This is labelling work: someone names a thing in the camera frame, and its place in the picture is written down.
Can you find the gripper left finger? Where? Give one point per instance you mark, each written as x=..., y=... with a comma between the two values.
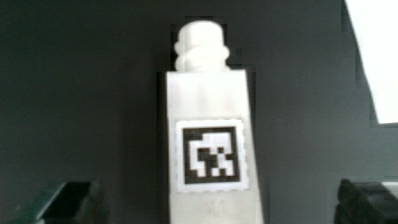
x=69, y=204

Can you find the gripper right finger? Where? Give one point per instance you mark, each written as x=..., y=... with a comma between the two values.
x=366, y=203

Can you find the white table leg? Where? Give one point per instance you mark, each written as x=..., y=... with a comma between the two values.
x=213, y=189

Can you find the white tag sheet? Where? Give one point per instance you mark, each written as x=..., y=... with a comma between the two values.
x=373, y=18

